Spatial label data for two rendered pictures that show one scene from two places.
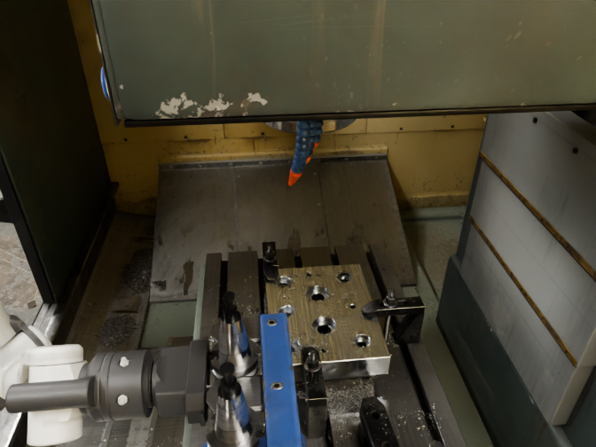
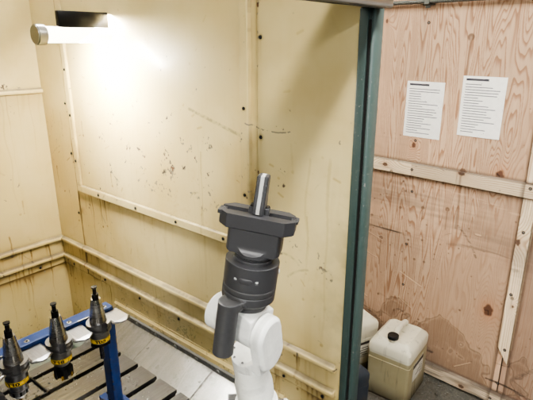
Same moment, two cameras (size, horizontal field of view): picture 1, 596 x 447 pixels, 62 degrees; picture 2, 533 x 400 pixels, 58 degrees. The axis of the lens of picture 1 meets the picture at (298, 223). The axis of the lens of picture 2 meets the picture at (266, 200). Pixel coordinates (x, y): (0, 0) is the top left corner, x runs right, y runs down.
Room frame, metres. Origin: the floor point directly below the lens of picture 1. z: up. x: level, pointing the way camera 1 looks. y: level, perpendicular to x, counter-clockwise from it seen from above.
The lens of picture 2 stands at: (0.58, 1.17, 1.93)
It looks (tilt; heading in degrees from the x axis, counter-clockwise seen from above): 18 degrees down; 226
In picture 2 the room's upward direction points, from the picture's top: straight up
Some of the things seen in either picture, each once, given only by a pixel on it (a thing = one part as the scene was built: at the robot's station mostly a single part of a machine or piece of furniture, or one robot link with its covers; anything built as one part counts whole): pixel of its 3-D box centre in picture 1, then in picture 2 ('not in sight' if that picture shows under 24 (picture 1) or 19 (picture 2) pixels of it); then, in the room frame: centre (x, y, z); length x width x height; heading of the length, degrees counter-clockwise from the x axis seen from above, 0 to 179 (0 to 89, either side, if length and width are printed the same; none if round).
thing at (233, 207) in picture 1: (281, 234); not in sight; (1.40, 0.06, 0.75); 0.89 x 0.67 x 0.26; 96
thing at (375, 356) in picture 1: (320, 317); not in sight; (0.78, -0.05, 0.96); 0.29 x 0.23 x 0.05; 6
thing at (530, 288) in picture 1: (530, 244); not in sight; (0.79, -0.46, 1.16); 0.48 x 0.05 x 0.51; 6
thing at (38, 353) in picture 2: not in sight; (37, 354); (0.28, 0.07, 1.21); 0.07 x 0.05 x 0.01; 96
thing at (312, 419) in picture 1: (312, 381); not in sight; (0.60, -0.03, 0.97); 0.13 x 0.03 x 0.15; 6
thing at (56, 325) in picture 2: not in sight; (56, 328); (0.23, 0.06, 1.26); 0.04 x 0.04 x 0.07
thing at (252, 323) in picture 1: (235, 330); not in sight; (0.50, 0.09, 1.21); 0.07 x 0.05 x 0.01; 96
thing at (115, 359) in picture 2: not in sight; (111, 359); (0.07, -0.01, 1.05); 0.10 x 0.05 x 0.30; 96
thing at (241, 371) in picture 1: (235, 360); not in sight; (0.45, 0.08, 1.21); 0.06 x 0.06 x 0.03
